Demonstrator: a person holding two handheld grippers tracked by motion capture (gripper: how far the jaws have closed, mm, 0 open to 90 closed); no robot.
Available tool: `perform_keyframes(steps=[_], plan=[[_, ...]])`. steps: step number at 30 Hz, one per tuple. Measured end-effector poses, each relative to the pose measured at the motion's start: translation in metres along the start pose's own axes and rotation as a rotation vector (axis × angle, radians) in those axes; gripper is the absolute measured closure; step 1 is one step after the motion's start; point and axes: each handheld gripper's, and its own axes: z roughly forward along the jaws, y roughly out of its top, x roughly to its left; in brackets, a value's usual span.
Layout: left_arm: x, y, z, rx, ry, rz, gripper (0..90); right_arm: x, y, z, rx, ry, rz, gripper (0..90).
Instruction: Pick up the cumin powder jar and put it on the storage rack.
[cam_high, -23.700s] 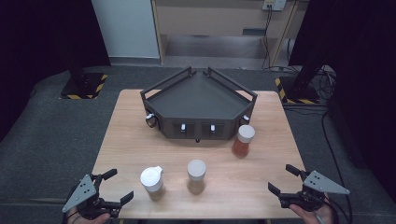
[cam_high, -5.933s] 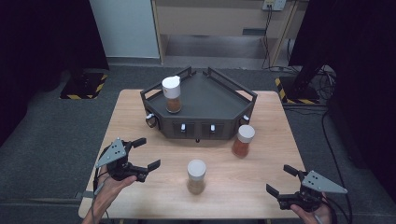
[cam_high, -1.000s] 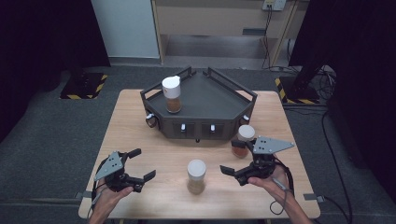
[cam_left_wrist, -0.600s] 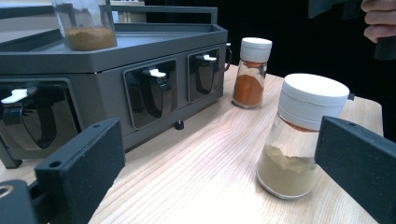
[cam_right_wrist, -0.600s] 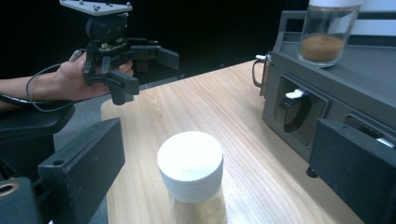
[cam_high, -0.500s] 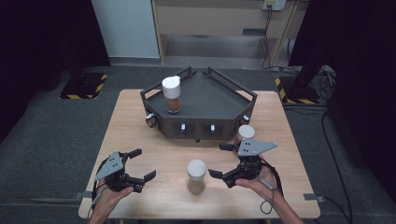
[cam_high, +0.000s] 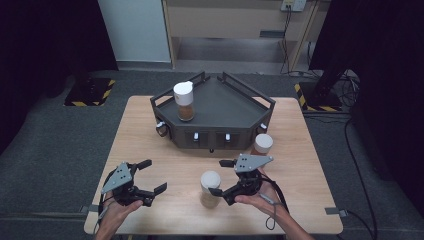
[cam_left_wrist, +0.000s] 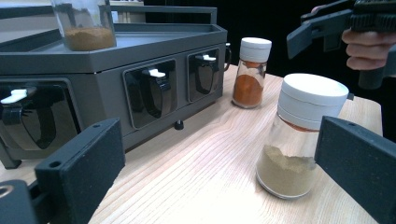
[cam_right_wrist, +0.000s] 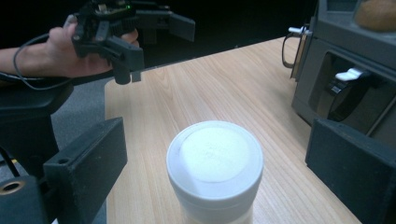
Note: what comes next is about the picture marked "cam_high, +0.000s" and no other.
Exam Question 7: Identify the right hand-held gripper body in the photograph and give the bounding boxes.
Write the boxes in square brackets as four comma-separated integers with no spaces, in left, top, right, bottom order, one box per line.
[222,153,275,206]

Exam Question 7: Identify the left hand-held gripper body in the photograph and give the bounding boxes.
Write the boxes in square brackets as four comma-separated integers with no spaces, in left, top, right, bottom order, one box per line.
[100,161,155,207]

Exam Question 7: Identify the round-lid tan powder spice jar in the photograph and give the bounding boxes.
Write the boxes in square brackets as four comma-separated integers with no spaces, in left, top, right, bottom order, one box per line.
[199,170,222,210]

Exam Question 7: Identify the round-lid orange powder spice jar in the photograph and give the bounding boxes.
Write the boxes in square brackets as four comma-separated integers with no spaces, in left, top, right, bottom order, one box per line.
[250,133,274,157]

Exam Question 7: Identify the dark grey corner spice rack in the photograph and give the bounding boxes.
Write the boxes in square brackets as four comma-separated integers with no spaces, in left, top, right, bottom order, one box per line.
[149,70,277,154]

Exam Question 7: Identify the white spout-cap brown spice bottle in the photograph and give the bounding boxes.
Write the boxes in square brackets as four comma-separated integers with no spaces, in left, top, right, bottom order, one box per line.
[172,80,196,122]

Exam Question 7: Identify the person's left hand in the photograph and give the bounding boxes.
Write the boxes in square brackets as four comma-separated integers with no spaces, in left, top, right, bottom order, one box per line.
[99,199,144,232]

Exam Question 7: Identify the person's right hand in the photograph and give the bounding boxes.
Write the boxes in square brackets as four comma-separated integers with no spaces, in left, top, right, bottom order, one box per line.
[234,167,288,220]

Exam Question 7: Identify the grey table clip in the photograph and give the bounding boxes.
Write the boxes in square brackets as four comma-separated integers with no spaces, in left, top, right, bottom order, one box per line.
[79,204,100,214]
[324,207,348,218]

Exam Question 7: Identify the yellow black striped floor plate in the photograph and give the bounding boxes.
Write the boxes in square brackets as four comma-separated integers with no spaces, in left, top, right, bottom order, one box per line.
[63,77,116,107]
[294,81,344,113]

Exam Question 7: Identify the black metal stand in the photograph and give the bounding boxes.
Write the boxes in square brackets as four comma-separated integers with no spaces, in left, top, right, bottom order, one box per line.
[313,61,351,103]

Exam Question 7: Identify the wooden shelf unit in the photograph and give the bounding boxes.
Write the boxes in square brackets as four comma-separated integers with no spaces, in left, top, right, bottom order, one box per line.
[162,0,322,73]

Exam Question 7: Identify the black curtain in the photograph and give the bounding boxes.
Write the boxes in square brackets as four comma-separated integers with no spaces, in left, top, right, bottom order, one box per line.
[0,0,119,154]
[309,0,424,214]

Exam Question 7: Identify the white power strip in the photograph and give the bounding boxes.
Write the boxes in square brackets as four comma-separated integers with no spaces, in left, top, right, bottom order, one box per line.
[280,0,307,12]

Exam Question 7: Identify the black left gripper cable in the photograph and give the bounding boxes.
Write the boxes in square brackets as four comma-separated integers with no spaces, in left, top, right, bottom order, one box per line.
[94,173,116,234]

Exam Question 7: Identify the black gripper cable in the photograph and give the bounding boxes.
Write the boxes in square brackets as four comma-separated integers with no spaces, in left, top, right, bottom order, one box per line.
[259,176,289,214]
[94,173,116,234]

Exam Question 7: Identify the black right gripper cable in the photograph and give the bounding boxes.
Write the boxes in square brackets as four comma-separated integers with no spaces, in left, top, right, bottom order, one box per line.
[259,176,289,214]

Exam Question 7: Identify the grey wrist cord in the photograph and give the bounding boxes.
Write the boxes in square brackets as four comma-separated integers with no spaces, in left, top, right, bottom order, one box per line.
[258,192,280,232]

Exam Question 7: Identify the black floor cable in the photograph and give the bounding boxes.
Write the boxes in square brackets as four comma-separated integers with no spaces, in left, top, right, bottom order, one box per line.
[344,118,379,240]

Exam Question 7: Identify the tangle of black cables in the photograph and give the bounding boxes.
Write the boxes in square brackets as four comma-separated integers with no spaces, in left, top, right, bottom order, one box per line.
[338,71,362,108]

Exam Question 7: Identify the black power cable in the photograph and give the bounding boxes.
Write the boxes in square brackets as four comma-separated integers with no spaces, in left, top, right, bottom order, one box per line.
[279,8,293,75]

